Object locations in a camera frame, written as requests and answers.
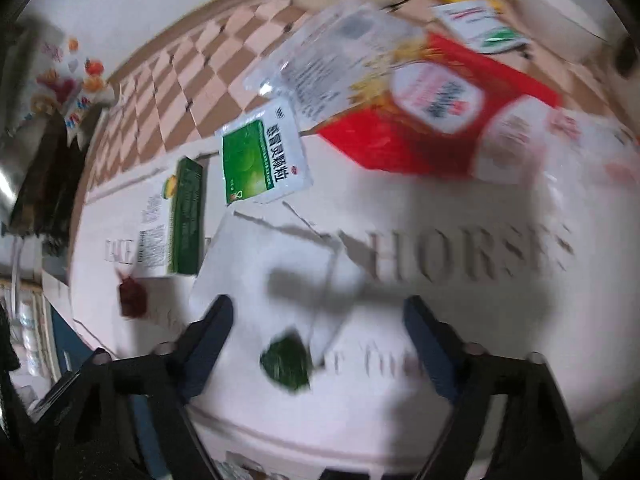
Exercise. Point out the green and white medicine box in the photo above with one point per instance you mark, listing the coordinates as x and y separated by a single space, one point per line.
176 220

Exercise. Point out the clear plastic bag with label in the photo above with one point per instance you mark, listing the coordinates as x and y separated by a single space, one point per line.
330 60

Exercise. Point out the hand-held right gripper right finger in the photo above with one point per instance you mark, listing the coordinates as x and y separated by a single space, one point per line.
431 355

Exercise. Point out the silver wok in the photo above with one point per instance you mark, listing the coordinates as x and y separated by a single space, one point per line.
12 150

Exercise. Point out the white sachet with green corner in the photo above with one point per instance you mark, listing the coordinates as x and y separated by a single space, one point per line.
475 22

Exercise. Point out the colourful wall stickers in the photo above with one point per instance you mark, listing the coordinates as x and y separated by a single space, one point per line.
67 80

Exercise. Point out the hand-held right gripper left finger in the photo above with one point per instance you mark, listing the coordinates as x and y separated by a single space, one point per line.
209 345

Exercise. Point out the green candy wrapper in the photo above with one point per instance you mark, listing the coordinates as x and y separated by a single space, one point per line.
286 362

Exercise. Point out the red snack packet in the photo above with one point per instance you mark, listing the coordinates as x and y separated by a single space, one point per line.
430 125

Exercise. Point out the dark red candy wrapper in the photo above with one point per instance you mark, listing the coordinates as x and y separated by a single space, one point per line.
131 300

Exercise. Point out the white electric kettle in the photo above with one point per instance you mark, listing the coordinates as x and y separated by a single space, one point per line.
555 10

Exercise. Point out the white plastic bag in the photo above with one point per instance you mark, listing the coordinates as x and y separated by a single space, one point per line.
570 155

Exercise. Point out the pink checkered tablecloth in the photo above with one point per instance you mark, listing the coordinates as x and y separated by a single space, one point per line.
475 420

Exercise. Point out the black gas stove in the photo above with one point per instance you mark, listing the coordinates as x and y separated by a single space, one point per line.
47 185

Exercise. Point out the green and white medicine sachet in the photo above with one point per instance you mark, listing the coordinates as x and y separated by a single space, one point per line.
262 157

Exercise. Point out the white paper tissue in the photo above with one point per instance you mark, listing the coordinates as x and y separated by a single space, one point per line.
260 265

